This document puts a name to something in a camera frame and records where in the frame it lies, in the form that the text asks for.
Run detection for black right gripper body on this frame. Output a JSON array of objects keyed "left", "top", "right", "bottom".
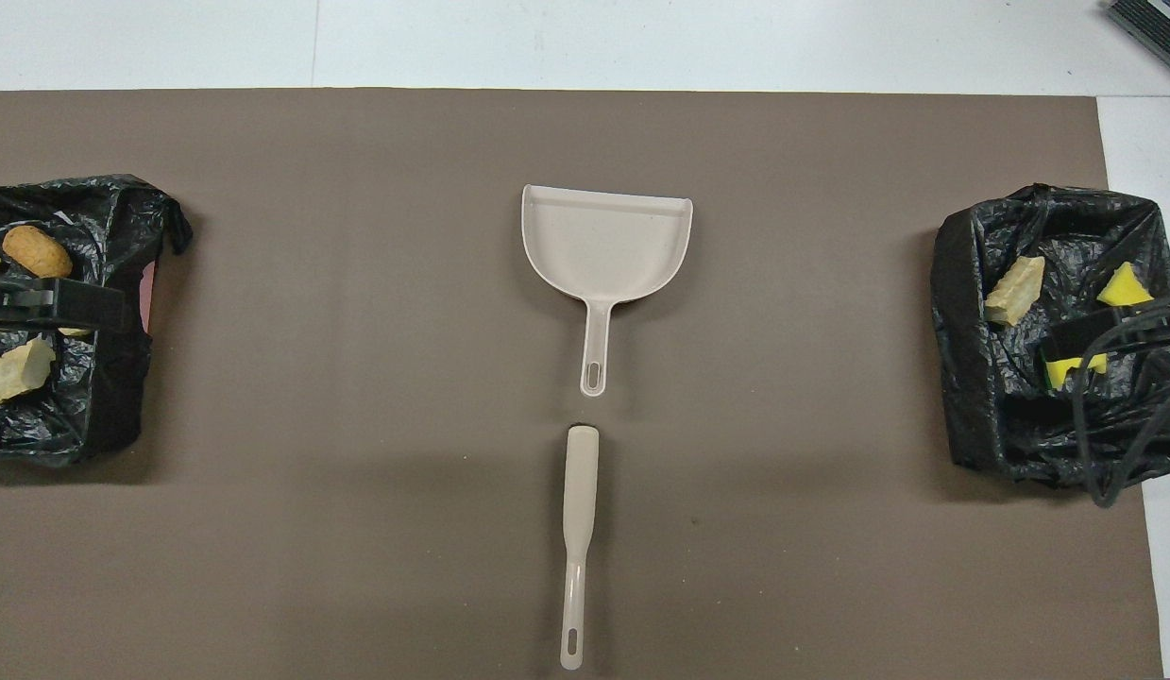
[{"left": 1036, "top": 300, "right": 1170, "bottom": 362}]

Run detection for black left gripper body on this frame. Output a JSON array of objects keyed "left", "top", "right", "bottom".
[{"left": 0, "top": 279, "right": 127, "bottom": 333}]

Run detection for yellow sponge piece green specks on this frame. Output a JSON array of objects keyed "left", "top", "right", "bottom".
[{"left": 1043, "top": 351, "right": 1110, "bottom": 390}]

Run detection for brown toy bread roll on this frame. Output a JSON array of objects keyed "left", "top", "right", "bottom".
[{"left": 1, "top": 225, "right": 75, "bottom": 280}]

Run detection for striped toy croissant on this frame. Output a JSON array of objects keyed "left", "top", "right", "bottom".
[
  {"left": 983, "top": 255, "right": 1046, "bottom": 328},
  {"left": 0, "top": 336, "right": 57, "bottom": 409}
]

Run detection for beige plastic dustpan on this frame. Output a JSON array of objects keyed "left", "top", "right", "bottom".
[{"left": 521, "top": 184, "right": 694, "bottom": 398}]

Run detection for beige hand brush black bristles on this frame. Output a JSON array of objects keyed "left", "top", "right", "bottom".
[{"left": 559, "top": 425, "right": 601, "bottom": 672}]

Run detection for bin with black bag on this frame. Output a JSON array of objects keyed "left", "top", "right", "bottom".
[
  {"left": 0, "top": 174, "right": 195, "bottom": 468},
  {"left": 930, "top": 183, "right": 1170, "bottom": 499}
]

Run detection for brown table mat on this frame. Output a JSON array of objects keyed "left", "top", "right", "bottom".
[{"left": 0, "top": 89, "right": 1166, "bottom": 680}]

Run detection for dark ribbed device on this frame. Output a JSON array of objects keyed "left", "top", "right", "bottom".
[{"left": 1107, "top": 0, "right": 1170, "bottom": 82}]

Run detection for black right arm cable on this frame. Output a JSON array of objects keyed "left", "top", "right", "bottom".
[{"left": 1071, "top": 312, "right": 1170, "bottom": 508}]

